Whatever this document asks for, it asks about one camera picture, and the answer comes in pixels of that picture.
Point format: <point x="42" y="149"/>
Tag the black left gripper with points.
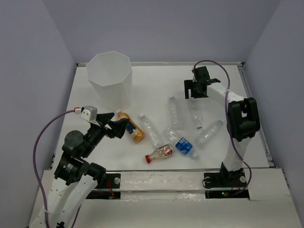
<point x="118" y="126"/>

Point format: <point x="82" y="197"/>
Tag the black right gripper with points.
<point x="189" y="84"/>

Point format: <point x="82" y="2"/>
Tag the clear bottle blue-white cap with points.
<point x="195" y="114"/>

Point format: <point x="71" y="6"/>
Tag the orange juice bottle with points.
<point x="135" y="132"/>

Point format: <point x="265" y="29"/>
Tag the clear bottle white cap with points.
<point x="151" y="131"/>

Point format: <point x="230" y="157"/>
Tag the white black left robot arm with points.
<point x="75" y="178"/>

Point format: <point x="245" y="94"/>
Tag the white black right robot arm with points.
<point x="242" y="119"/>

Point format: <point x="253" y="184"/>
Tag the white octagonal plastic bin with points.
<point x="110" y="74"/>

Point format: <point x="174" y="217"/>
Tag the clear crushed bottle far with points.
<point x="174" y="114"/>

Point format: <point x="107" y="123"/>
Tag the clear bottle far right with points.
<point x="207" y="135"/>

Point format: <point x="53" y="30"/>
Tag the red cap tea bottle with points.
<point x="160" y="153"/>

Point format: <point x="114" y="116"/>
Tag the blue label water bottle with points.
<point x="180" y="143"/>

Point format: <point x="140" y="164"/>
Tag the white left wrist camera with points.
<point x="89" y="113"/>

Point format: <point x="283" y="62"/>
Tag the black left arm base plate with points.
<point x="109" y="189"/>

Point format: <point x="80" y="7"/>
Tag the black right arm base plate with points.
<point x="216" y="188"/>

